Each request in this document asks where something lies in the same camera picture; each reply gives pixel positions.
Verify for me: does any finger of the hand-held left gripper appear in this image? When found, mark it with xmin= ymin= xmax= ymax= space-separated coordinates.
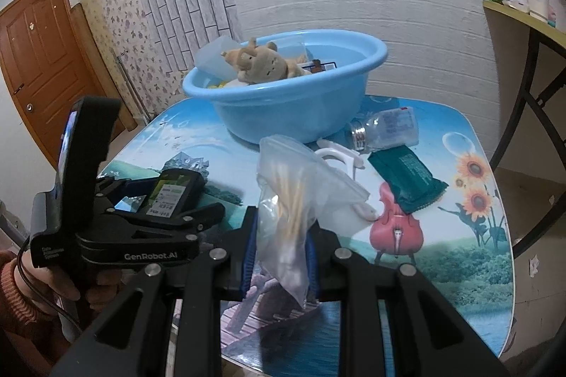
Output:
xmin=95 ymin=177 xmax=156 ymax=212
xmin=116 ymin=202 xmax=226 ymax=237

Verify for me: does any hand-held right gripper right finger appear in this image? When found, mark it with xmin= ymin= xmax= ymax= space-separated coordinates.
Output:
xmin=304 ymin=227 xmax=509 ymax=377

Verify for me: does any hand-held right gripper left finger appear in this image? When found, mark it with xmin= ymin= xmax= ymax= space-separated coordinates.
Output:
xmin=48 ymin=206 xmax=261 ymax=377

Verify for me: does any black labelled packet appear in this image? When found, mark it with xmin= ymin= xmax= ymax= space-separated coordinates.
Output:
xmin=144 ymin=169 xmax=206 ymax=221

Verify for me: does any clear bag of cotton swabs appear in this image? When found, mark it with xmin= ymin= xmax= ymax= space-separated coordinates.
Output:
xmin=258 ymin=135 xmax=371 ymax=309

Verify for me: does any blue plastic basin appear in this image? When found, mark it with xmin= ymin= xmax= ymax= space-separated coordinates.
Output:
xmin=182 ymin=30 xmax=388 ymax=145

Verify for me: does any beige plush toy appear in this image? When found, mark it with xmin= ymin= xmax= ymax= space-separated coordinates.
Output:
xmin=221 ymin=37 xmax=312 ymax=85

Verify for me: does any white rope bundle brown tie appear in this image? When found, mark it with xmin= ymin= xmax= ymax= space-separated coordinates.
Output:
xmin=304 ymin=58 xmax=339 ymax=74

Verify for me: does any person's left forearm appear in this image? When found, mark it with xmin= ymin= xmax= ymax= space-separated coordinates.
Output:
xmin=0 ymin=251 xmax=60 ymax=336

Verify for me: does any person's left hand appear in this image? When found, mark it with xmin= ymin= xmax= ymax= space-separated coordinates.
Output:
xmin=19 ymin=258 xmax=134 ymax=312

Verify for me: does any metal pole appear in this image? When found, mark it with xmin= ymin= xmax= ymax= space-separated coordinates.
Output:
xmin=116 ymin=54 xmax=149 ymax=125

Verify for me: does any white plastic hook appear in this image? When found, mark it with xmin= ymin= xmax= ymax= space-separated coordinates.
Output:
xmin=316 ymin=140 xmax=379 ymax=224

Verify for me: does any dark green packet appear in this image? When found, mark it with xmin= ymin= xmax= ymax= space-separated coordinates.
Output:
xmin=368 ymin=146 xmax=449 ymax=215

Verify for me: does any brown wooden door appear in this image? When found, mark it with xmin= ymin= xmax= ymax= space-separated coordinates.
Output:
xmin=0 ymin=0 xmax=125 ymax=139

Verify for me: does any clear bag of orange sticks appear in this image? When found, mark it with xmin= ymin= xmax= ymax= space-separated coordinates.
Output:
xmin=195 ymin=36 xmax=242 ymax=79

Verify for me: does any clear plastic bottle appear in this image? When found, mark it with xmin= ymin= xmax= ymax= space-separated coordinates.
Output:
xmin=347 ymin=107 xmax=420 ymax=152

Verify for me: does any stack of paper cups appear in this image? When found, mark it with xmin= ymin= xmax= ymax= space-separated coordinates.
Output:
xmin=525 ymin=0 xmax=551 ymax=23

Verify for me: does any black cable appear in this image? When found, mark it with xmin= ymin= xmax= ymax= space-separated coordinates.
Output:
xmin=17 ymin=235 xmax=85 ymax=333

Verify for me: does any side table with black frame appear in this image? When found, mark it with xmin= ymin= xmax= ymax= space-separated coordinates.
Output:
xmin=482 ymin=0 xmax=566 ymax=258

